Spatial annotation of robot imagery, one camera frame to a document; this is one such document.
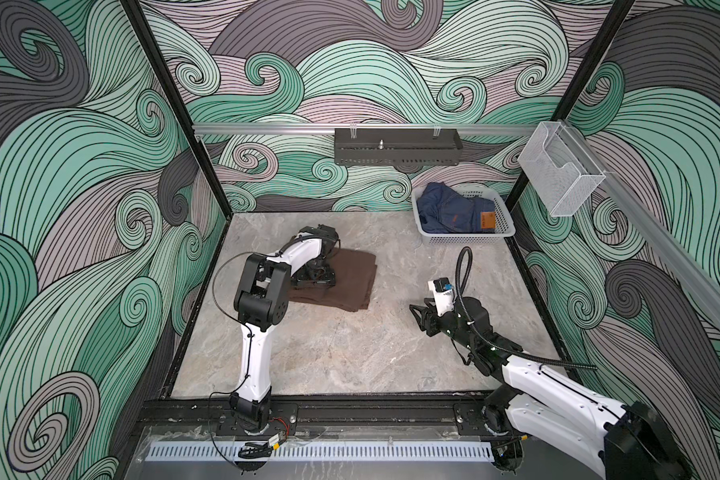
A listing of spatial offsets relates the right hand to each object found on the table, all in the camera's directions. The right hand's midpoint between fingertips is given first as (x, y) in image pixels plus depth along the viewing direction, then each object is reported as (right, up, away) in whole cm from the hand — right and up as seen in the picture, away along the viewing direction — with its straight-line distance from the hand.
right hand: (418, 304), depth 82 cm
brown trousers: (-18, +6, +16) cm, 25 cm away
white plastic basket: (+37, +23, +25) cm, 50 cm away
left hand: (-31, +3, +15) cm, 35 cm away
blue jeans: (+15, +29, +28) cm, 43 cm away
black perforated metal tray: (-4, +47, +11) cm, 49 cm away
